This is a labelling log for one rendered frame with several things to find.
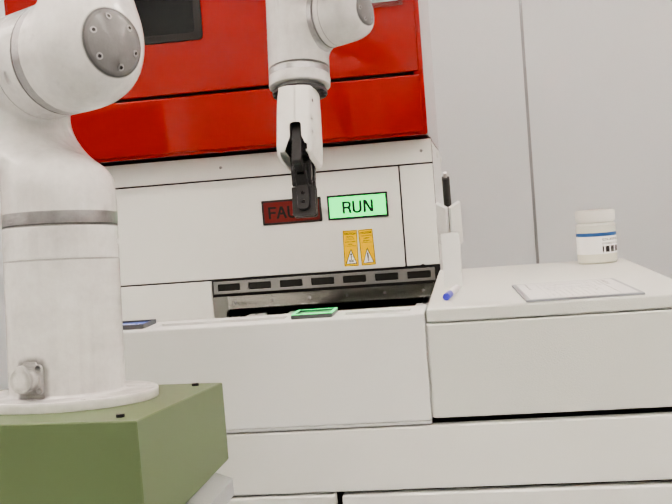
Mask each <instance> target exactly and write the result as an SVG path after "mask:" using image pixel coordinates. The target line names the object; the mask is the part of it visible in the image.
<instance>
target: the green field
mask: <svg viewBox="0 0 672 504"><path fill-rule="evenodd" d="M329 208H330V218H343V217H356V216H369V215H382V214H387V213H386V200H385V193H384V194H372V195H359V196H347V197H334V198H329Z"/></svg>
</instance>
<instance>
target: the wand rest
mask: <svg viewBox="0 0 672 504"><path fill-rule="evenodd" d="M435 207H436V217H437V227H438V238H439V244H440V245H441V248H442V261H443V275H444V287H453V286H454V285H456V284H458V285H459V286H463V277H462V263H461V249H460V244H461V243H463V231H462V218H461V205H460V202H459V201H456V202H455V203H454V204H452V205H451V206H449V207H446V206H444V205H442V204H440V203H438V202H437V203H436V204H435ZM448 211H449V216H448ZM449 223H450V228H449Z"/></svg>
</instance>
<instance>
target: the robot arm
mask: <svg viewBox="0 0 672 504"><path fill-rule="evenodd" d="M266 21H267V46H268V72H269V89H270V91H271V92H273V98H274V99H275V100H277V156H278V159H279V160H280V161H281V163H282V164H283V165H284V166H285V167H286V168H287V169H288V170H289V171H290V172H291V177H292V186H293V187H292V209H293V216H295V218H310V217H317V216H318V200H317V188H316V168H317V169H318V170H319V169H321V167H322V166H323V146H322V125H321V110H320V100H322V99H324V98H325V97H326V96H327V94H328V93H327V90H328V89H329V88H330V67H329V55H330V52H331V51H332V49H333V48H335V47H338V46H342V45H345V44H348V43H352V42H355V41H358V40H360V39H362V38H364V37H365V36H367V35H368V34H369V33H370V32H371V30H372V29H373V26H374V11H373V7H372V3H371V0H266ZM144 51H145V44H144V34H143V29H142V24H141V21H140V17H139V14H138V11H137V8H136V5H135V2H134V0H37V3H36V4H35V5H33V6H30V7H28V8H25V9H23V10H20V11H17V12H15V13H12V14H10V15H7V16H4V17H2V18H0V202H1V225H2V253H3V276H4V299H5V322H6V345H7V368H8V390H3V391H0V415H30V414H51V413H65V412H77V411H86V410H95V409H103V408H111V407H117V406H123V405H129V404H134V403H139V402H143V401H147V400H150V399H153V398H155V397H157V396H158V395H159V386H158V384H156V383H153V382H147V381H131V380H125V363H124V341H123V319H122V298H121V276H120V258H119V234H118V211H117V197H116V189H115V184H114V180H113V178H112V176H111V174H110V173H109V171H108V170H107V169H106V168H105V167H104V166H103V165H101V164H100V163H98V162H97V161H95V160H94V159H92V158H91V157H90V156H89V155H88V154H87V153H86V152H85V150H84V149H83V148H82V147H81V145H80V144H79V142H78V141H77V139H76V137H75V135H74V132H73V130H72V126H71V115H75V114H79V113H84V112H88V111H92V110H95V109H99V108H102V107H105V106H108V105H110V104H112V103H114V102H116V101H117V100H119V99H120V98H122V97H123V96H124V95H126V94H127V93H128V92H129V91H130V90H131V89H132V87H133V86H134V84H135V83H136V81H137V80H138V77H139V75H140V73H141V70H142V66H143V62H144Z"/></svg>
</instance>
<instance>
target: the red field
mask: <svg viewBox="0 0 672 504"><path fill-rule="evenodd" d="M317 200H318V216H317V217H310V218H295V216H293V209H292V201H284V202H271V203H263V206H264V218H265V223H277V222H291V221H304V220H317V219H320V211H319V199H317Z"/></svg>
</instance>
